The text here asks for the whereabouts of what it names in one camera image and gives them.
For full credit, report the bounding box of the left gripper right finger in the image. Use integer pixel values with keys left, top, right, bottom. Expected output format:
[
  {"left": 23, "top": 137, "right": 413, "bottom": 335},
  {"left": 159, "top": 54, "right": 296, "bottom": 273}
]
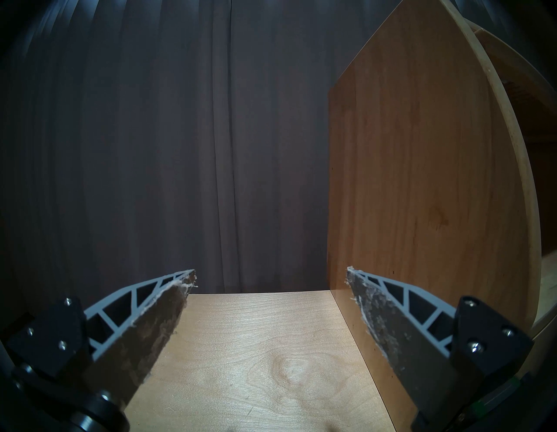
[{"left": 347, "top": 266, "right": 534, "bottom": 432}]

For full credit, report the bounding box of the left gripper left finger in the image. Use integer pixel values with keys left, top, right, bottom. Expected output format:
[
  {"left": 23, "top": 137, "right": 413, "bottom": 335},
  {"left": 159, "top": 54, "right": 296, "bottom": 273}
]
[{"left": 0, "top": 269, "right": 198, "bottom": 432}]

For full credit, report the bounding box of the grey curtain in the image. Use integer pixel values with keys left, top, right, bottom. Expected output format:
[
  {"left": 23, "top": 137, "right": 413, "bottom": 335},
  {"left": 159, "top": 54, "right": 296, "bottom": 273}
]
[{"left": 0, "top": 0, "right": 462, "bottom": 295}]

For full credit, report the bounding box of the wooden cabinet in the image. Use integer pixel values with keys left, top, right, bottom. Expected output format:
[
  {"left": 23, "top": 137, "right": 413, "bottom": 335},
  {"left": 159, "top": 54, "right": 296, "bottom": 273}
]
[{"left": 327, "top": 0, "right": 557, "bottom": 432}]

